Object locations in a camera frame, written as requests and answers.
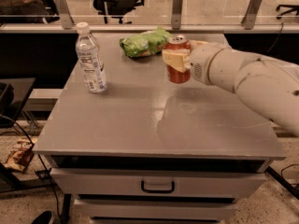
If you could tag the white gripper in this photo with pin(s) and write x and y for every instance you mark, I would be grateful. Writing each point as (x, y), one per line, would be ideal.
(199, 62)

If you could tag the red coke can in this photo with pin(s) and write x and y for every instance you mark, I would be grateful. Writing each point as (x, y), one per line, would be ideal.
(178, 42)

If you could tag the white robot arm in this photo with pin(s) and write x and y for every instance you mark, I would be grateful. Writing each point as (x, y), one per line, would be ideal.
(267, 86)

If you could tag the green chip bag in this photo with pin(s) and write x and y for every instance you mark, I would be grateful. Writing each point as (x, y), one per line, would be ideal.
(145, 44)

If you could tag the clear plastic water bottle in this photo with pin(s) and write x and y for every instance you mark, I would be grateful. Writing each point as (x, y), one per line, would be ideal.
(89, 58)

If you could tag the grey drawer cabinet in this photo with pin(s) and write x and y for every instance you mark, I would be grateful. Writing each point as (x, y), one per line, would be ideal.
(145, 128)

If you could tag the person sitting in background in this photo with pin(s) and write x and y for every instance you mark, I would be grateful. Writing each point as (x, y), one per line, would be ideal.
(23, 11)

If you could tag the black side table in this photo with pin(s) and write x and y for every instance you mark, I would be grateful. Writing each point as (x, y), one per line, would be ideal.
(14, 93)

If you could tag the brown snack bag on floor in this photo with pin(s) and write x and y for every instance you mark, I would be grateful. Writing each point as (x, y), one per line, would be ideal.
(20, 156)

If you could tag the black shoe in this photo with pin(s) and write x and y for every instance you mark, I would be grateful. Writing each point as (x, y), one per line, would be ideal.
(47, 217)

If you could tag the middle metal bracket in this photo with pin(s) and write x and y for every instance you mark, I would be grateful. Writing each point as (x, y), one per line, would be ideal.
(176, 14)

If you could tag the metal bracket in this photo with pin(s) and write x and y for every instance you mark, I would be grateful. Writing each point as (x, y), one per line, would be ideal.
(176, 14)
(64, 14)
(250, 17)

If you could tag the right metal bracket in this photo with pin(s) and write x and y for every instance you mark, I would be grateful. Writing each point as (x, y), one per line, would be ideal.
(250, 17)

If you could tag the left metal bracket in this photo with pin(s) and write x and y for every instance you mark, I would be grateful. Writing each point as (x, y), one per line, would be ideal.
(64, 14)

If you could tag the black drawer handle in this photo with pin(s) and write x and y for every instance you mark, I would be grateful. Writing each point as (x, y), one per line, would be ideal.
(158, 188)

